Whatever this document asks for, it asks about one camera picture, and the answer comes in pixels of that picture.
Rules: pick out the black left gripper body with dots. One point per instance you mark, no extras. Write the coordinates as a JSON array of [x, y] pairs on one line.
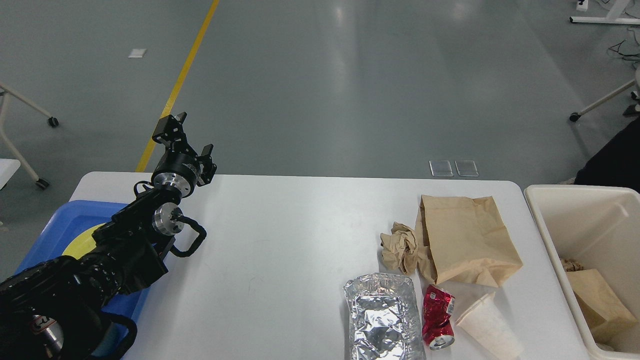
[[181, 172]]

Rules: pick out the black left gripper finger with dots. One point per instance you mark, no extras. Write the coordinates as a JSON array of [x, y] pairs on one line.
[[170, 133], [207, 168]]

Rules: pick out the yellow plastic plate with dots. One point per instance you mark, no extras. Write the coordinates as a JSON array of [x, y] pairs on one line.
[[82, 243]]

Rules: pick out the brown paper ball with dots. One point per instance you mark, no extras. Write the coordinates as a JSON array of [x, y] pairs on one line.
[[400, 249]]

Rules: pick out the brown paper bag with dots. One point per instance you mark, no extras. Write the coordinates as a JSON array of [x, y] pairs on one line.
[[465, 240], [605, 314]]

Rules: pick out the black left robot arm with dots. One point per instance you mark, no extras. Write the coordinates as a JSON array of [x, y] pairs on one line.
[[55, 310]]

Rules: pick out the blue plastic tray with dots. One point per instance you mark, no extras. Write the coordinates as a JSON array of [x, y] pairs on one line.
[[60, 230]]

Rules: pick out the aluminium foil tray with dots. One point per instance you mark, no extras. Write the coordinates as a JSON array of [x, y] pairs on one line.
[[383, 318]]

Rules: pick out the crushed red soda can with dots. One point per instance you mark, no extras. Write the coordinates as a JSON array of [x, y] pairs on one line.
[[438, 307]]

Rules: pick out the white paper cup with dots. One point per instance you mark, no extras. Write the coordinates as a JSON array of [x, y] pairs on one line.
[[486, 324]]

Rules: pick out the beige plastic bin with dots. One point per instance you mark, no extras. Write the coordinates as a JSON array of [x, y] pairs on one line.
[[599, 227]]

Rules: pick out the brown paper bag in bin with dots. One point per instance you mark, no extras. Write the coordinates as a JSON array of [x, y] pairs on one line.
[[605, 314]]

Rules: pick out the white wheeled chair base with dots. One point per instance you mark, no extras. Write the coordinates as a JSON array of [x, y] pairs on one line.
[[632, 110]]

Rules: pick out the white desk frame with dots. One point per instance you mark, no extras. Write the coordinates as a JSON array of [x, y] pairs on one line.
[[606, 12]]

